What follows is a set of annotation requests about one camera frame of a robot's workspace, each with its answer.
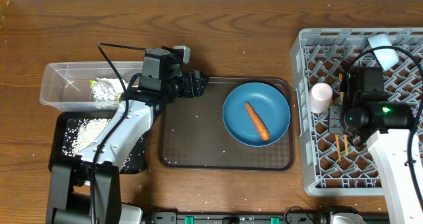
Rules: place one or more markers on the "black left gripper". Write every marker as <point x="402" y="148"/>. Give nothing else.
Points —
<point x="194" y="84"/>

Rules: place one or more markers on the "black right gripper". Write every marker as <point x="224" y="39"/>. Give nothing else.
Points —
<point x="334" y="120"/>

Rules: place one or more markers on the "pink cup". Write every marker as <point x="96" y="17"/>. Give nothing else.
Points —
<point x="320" y="97"/>

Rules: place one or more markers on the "wooden chopstick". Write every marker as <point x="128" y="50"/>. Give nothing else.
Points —
<point x="338" y="146"/>
<point x="345" y="137"/>

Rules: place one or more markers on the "dark blue plate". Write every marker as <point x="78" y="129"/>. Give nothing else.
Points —
<point x="268" y="102"/>

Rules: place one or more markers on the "light blue rice bowl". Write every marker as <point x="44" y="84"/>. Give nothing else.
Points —
<point x="387" y="58"/>

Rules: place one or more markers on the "brown sausage piece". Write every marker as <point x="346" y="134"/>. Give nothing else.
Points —
<point x="258" y="123"/>

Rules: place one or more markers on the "yellow snack wrapper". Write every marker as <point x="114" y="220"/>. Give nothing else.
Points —
<point x="106" y="90"/>

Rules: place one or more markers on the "pile of white rice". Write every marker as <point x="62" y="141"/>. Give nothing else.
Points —
<point x="80" y="132"/>

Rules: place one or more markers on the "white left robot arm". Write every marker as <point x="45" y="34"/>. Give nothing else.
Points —
<point x="85" y="188"/>

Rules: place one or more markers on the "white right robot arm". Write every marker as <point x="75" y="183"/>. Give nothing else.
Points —
<point x="385" y="129"/>

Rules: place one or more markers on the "grey dishwasher rack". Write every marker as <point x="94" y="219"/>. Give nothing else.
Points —
<point x="320" y="55"/>

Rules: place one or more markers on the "clear plastic waste bin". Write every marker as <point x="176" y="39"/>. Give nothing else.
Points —
<point x="67" y="86"/>

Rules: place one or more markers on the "black waste tray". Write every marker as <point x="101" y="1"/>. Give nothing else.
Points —
<point x="60" y="130"/>

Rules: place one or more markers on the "brown serving tray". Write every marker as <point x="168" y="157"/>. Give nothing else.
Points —
<point x="194" y="135"/>

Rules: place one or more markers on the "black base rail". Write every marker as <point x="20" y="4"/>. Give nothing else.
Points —
<point x="293" y="214"/>

